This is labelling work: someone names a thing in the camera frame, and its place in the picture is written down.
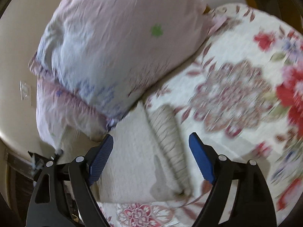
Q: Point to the white wall outlet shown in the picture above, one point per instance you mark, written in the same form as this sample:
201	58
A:
25	92

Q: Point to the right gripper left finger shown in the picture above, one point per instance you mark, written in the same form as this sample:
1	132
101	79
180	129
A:
48	205

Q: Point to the white floral quilt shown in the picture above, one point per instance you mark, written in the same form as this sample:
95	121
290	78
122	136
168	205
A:
242	95

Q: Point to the pink floral pillow left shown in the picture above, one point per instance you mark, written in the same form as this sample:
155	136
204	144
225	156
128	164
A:
59	111

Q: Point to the pink lavender pillow right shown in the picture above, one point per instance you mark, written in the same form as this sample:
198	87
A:
108	52

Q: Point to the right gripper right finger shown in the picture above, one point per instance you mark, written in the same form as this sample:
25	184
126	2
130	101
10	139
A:
239	196

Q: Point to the beige cable knit sweater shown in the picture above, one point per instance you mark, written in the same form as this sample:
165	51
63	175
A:
147	163

